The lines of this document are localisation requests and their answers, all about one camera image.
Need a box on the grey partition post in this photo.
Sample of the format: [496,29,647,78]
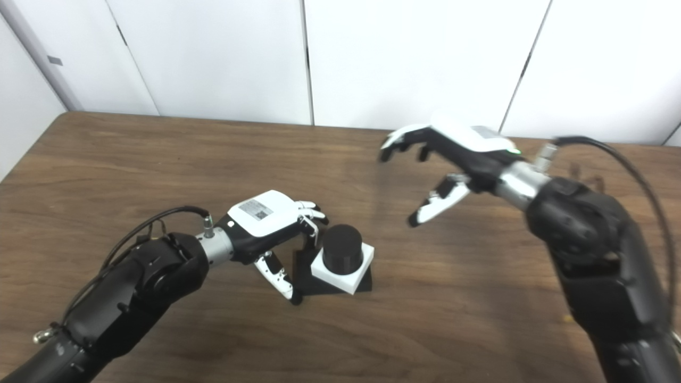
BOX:
[0,0,85,112]

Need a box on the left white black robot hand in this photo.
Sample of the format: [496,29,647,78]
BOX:
[218,190,329,306]

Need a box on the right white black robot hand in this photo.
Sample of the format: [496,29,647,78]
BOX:
[378,120,525,228]

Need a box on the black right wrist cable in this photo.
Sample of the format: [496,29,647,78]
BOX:
[535,136,674,320]

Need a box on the black peg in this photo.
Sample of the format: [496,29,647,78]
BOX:
[292,223,373,296]

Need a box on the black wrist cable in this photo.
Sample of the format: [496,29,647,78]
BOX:
[32,206,214,344]
[535,136,674,320]

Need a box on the white square piece with hole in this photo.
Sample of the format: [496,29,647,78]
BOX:
[310,242,375,295]

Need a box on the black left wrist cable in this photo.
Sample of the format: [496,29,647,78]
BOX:
[32,206,214,344]

